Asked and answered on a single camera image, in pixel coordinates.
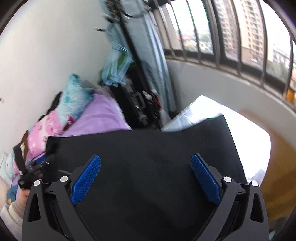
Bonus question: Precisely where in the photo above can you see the black zip jacket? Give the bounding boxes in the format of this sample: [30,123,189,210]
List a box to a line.
[41,115,248,241]

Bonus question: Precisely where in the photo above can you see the beige sleeved left forearm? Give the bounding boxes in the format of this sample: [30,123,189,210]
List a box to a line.
[1,200,25,240]

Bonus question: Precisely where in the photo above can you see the person's left hand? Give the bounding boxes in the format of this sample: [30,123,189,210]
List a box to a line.
[16,189,30,207]

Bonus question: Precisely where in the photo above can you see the pink blue floral duvet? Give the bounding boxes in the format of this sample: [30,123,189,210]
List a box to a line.
[4,73,95,204]

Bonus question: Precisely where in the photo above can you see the small black garment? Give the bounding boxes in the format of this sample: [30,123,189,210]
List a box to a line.
[38,91,62,121]

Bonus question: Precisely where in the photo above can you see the purple bed sheet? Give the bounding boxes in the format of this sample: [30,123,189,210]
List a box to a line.
[11,92,132,193]

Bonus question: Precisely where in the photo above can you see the black window railing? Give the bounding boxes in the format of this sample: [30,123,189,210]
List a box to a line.
[147,0,296,105]

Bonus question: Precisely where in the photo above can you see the light blue curtain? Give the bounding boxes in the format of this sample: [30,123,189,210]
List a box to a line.
[120,1,177,113]

